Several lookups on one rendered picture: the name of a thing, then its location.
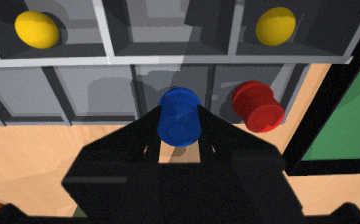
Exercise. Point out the yellow ball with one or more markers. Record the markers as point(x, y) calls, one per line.
point(36, 29)
point(275, 26)

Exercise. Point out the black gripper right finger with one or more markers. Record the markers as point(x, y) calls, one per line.
point(231, 143)

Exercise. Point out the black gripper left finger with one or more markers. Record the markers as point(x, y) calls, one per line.
point(127, 143)

